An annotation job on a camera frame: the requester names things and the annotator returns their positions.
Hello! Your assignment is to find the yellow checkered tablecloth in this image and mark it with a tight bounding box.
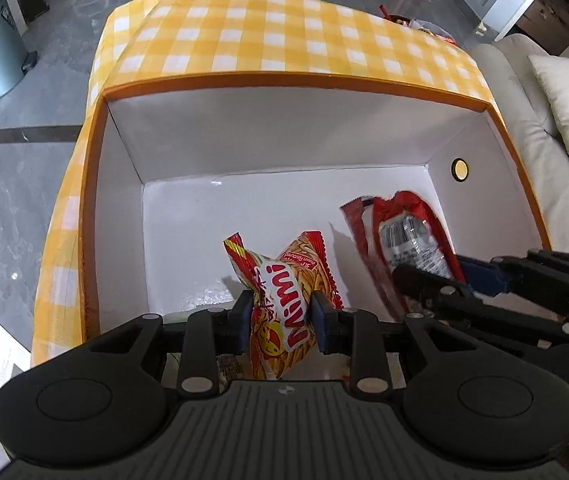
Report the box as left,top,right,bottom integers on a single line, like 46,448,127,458
32,0,497,364

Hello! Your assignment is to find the orange cardboard box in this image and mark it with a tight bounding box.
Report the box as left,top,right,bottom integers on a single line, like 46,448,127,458
78,73,549,338

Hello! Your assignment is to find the beige sofa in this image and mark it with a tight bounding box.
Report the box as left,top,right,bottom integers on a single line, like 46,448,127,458
471,34,569,252

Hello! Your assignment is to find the red snack bags far edge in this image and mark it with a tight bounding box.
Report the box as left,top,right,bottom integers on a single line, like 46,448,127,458
379,4,457,46

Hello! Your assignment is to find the red Mimi snack bag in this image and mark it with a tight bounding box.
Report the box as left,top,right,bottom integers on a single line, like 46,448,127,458
224,231,343,380

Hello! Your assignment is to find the red biscuit snack packet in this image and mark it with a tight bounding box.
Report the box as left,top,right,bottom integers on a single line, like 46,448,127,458
341,191,465,321

